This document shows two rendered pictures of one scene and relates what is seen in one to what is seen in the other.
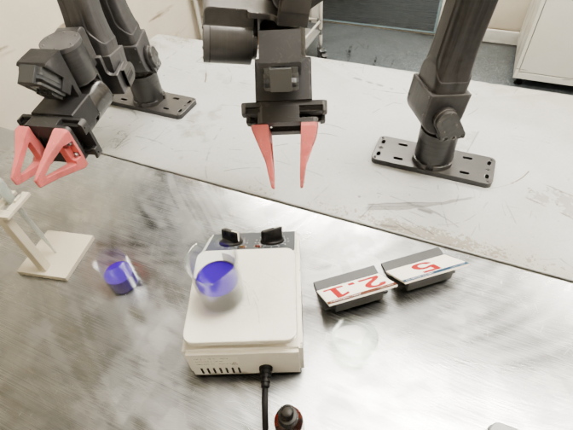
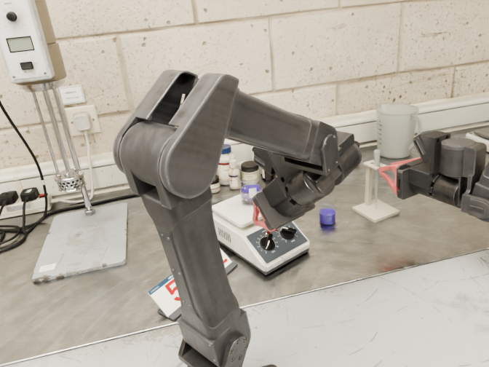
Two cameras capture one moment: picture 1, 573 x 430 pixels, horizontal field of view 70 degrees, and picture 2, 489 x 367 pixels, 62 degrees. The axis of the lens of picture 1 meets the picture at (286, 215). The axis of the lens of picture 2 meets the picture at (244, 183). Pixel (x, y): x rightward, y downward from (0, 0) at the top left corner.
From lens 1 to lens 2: 1.00 m
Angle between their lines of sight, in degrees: 100
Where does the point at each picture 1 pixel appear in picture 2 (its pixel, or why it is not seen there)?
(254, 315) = (232, 204)
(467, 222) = (158, 353)
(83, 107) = (418, 173)
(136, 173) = (427, 254)
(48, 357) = not seen: hidden behind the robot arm
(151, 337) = not seen: hidden behind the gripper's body
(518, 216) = not seen: outside the picture
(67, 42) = (450, 143)
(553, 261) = (86, 356)
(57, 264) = (365, 207)
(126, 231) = (366, 232)
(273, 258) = (245, 218)
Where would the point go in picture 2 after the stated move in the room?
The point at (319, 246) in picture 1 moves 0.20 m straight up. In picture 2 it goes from (252, 282) to (243, 191)
